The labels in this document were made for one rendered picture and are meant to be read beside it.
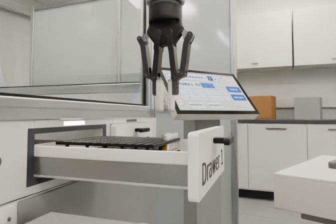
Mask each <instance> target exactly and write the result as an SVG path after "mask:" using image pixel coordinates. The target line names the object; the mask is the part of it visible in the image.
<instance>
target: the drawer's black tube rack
mask: <svg viewBox="0 0 336 224"><path fill-rule="evenodd" d="M163 140H164V139H162V137H133V136H94V137H86V138H78V139H71V140H63V141H56V142H55V144H56V145H65V146H66V147H70V145H75V146H85V147H86V148H89V146H101V147H96V148H105V149H129V150H153V151H162V150H163V146H159V147H158V149H150V148H145V145H146V144H150V143H155V142H159V141H163ZM124 147H126V148H124Z"/></svg>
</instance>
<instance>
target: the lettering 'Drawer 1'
mask: <svg viewBox="0 0 336 224"><path fill-rule="evenodd" d="M221 159H222V163H221V165H222V164H223V154H222V149H221ZM217 164H218V157H216V159H215V160H213V161H212V163H211V162H210V164H208V165H207V167H206V163H205V162H204V163H203V164H202V186H203V185H204V184H205V183H206V178H207V181H208V167H209V166H210V165H211V168H210V170H209V177H210V178H211V176H212V170H213V174H214V173H215V170H218V167H217ZM204 165H205V181H204ZM210 171H211V175H210Z"/></svg>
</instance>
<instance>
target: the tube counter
mask: <svg viewBox="0 0 336 224"><path fill-rule="evenodd" d="M194 84H195V86H196V87H197V88H206V89H223V90H224V88H223V86H222V84H221V83H208V82H194Z"/></svg>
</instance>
